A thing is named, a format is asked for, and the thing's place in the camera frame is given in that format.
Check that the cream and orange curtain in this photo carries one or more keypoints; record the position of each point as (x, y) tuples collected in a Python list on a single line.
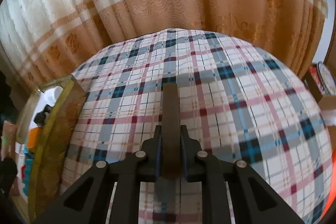
[(47, 39)]

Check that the brown wallet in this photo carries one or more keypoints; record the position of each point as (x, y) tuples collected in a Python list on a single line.
[(171, 159)]

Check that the round cookie tin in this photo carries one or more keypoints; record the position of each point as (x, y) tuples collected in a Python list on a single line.
[(326, 79)]

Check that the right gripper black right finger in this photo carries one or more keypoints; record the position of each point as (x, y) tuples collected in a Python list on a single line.
[(232, 192)]

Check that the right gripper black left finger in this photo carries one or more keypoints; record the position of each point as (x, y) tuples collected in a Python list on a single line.
[(108, 193)]

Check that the gold metal tin tray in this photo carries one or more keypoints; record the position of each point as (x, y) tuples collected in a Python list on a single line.
[(52, 146)]

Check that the black grey hair claw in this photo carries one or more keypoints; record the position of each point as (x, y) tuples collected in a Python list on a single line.
[(41, 117)]

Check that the cardboard box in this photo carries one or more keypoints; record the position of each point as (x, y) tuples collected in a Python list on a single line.
[(312, 82)]

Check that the white pill bottle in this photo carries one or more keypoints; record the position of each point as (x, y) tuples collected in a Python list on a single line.
[(51, 95)]

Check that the orange toy block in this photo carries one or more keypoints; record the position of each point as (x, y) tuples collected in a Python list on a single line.
[(33, 137)]

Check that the teal studded building brick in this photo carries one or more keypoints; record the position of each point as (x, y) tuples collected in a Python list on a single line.
[(26, 169)]

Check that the plaid tablecloth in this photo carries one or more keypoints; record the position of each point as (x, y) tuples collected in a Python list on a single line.
[(237, 100)]

